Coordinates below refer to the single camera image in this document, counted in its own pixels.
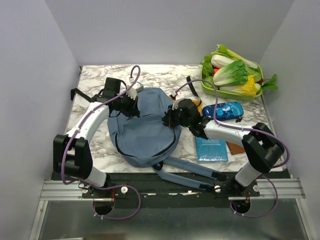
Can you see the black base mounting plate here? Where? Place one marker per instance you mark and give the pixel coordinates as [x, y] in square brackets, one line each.
[172, 192]

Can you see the white napa cabbage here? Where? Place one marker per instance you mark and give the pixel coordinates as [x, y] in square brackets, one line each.
[220, 61]

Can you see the blue pencil case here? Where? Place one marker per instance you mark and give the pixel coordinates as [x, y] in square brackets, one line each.
[224, 111]

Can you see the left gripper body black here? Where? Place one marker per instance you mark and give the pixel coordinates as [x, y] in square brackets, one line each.
[126, 105]

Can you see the brown leather wallet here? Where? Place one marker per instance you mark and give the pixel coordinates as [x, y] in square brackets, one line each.
[235, 149]

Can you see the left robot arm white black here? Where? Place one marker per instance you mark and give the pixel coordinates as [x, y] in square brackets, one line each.
[71, 152]

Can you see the green leafy lettuce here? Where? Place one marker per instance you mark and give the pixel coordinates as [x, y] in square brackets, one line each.
[235, 74]

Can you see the aluminium rail frame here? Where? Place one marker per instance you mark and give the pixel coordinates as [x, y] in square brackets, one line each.
[60, 191]

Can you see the yellow leafy vegetable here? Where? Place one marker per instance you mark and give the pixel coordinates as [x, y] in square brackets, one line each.
[250, 88]

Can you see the green vegetable tray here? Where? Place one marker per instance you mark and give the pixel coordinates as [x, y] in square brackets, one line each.
[210, 88]

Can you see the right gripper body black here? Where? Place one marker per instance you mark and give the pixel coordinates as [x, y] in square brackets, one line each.
[176, 118]

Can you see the orange comic book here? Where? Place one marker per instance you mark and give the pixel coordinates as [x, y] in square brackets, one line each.
[198, 104]

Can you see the dark green spinach leaf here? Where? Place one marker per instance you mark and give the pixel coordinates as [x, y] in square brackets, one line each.
[270, 84]

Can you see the blue student backpack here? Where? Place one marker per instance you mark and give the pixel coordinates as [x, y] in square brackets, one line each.
[145, 142]

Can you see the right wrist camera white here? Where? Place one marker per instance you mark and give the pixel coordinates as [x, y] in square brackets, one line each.
[176, 99]

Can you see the blue plastic-wrapped book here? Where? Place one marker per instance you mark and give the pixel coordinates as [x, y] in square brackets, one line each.
[211, 150]

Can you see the bok choy stalk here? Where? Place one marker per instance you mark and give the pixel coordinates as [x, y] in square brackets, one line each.
[226, 52]

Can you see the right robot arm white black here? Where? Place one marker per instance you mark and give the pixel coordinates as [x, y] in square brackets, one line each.
[261, 146]

